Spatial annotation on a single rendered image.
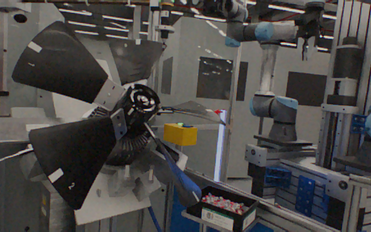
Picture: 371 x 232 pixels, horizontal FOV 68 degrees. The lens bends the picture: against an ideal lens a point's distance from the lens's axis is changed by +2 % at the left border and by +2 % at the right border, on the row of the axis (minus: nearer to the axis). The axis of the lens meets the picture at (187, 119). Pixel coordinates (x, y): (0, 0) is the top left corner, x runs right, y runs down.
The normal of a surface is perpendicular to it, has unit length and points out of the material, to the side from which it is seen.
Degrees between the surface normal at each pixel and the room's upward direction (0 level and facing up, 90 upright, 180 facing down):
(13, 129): 50
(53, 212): 90
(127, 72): 55
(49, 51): 78
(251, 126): 90
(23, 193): 90
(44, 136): 74
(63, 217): 90
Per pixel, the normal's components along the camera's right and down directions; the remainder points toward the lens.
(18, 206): 0.66, 0.14
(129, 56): -0.10, -0.54
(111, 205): 0.56, -0.53
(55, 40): 0.35, -0.15
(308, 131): 0.25, 0.12
